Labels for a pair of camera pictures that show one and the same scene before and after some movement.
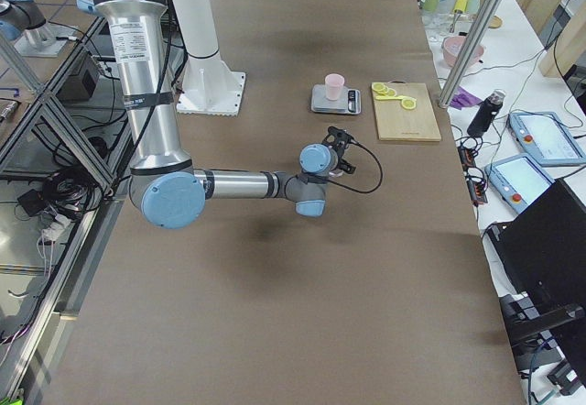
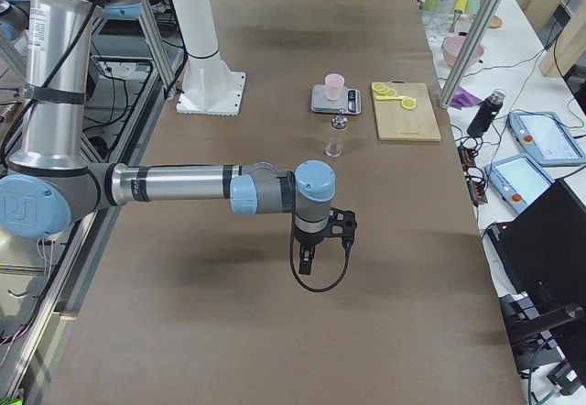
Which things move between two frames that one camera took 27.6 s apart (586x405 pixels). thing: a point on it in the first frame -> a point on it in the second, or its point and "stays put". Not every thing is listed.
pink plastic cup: x=334 y=82 stays put
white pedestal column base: x=207 y=86 stays put
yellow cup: x=461 y=3 stays put
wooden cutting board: x=396 y=123 stays put
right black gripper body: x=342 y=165 -> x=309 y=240
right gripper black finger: x=346 y=167 -> x=306 y=256
